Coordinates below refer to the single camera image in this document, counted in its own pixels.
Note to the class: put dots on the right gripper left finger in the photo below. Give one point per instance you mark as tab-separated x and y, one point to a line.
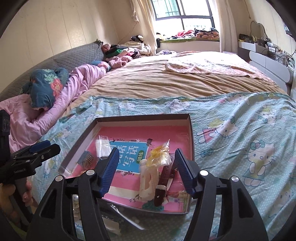
54	217

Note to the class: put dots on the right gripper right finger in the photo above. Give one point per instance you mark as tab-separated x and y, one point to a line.
239	219

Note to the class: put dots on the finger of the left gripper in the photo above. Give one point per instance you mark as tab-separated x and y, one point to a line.
33	148
44	154

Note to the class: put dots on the small blue comb box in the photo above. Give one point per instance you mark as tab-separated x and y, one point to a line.
86	160

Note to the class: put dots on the maroon hair clip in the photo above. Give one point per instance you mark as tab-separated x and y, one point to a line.
165	181

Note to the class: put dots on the cream hair claw clip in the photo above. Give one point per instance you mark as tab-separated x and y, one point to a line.
149	178

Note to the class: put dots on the yellow item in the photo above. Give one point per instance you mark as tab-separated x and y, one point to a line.
159	156

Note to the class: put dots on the person left hand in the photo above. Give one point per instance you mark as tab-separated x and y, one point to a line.
6	205

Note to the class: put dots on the pink quilt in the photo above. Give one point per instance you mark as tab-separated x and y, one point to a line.
28	125

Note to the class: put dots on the crumpled clear plastic bag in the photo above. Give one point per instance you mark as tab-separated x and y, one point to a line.
113	218

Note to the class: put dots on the dark teal floral pillow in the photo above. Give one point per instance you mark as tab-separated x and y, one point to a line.
45	86

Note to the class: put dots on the Hello Kitty green bedsheet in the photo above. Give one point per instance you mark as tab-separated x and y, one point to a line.
250	135

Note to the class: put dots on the pink book in tray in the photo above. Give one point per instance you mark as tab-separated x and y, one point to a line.
134	144

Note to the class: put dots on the grey quilted headboard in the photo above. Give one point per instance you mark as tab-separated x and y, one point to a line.
69	60

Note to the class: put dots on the dark cardboard box tray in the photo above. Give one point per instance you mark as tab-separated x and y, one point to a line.
140	120

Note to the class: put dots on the clothes pile on bed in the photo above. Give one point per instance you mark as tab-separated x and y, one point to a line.
118	56

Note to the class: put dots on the tan bed blanket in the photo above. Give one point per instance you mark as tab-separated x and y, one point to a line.
147	78

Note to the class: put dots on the white grey dresser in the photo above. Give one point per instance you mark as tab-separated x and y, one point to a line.
268	58

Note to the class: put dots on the pink light blanket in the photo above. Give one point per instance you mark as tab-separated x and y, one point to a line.
210	62

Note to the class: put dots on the clothes on window sill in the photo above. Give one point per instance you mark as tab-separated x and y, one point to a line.
191	35

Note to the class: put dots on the vanity mirror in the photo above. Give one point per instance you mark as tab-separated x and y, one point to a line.
257	31

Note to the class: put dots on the window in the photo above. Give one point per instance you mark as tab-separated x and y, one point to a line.
173	16

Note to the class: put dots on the beige curtain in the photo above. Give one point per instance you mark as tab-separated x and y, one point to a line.
227	29

